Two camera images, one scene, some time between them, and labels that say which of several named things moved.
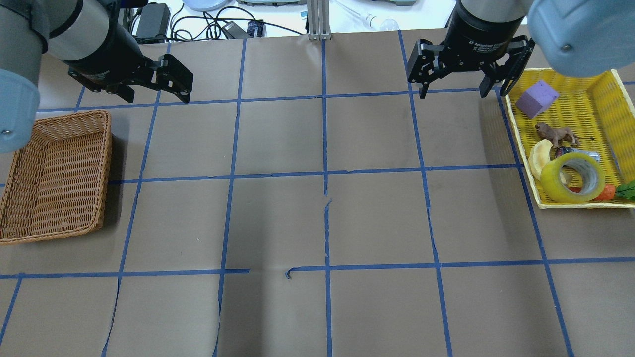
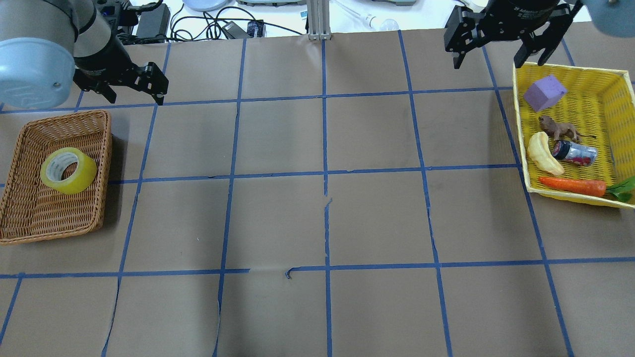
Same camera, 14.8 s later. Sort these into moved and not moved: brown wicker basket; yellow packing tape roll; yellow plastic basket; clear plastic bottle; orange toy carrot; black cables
Moved: orange toy carrot; yellow packing tape roll
Not moved: brown wicker basket; yellow plastic basket; black cables; clear plastic bottle
